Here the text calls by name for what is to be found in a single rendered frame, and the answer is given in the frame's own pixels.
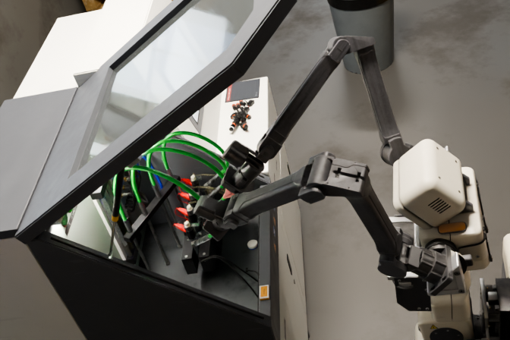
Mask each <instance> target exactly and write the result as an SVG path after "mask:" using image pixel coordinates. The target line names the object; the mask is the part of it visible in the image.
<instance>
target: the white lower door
mask: <svg viewBox="0 0 510 340"><path fill-rule="evenodd" d="M278 237H279V306H280V340H307V324H306V314H305V312H304V306H303V304H302V300H301V295H300V292H299V289H298V284H297V281H296V278H295V274H294V270H293V266H292V264H291V258H290V255H289V252H288V247H287V244H286V241H285V236H284V233H283V230H282V225H281V222H280V218H279V214H278Z"/></svg>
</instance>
